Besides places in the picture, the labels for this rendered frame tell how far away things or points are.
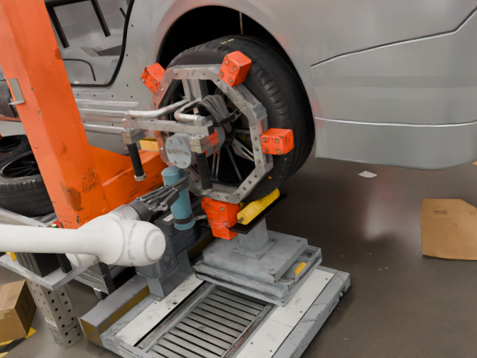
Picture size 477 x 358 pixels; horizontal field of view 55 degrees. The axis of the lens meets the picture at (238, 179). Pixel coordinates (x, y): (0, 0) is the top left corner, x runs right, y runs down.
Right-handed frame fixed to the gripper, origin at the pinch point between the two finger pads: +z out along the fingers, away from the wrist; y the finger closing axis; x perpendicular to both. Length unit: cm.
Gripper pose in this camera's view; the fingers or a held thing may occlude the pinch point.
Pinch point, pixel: (179, 185)
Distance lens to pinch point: 146.6
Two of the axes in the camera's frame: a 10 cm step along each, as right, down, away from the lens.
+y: 8.0, 1.3, -5.9
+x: -1.6, -9.0, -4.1
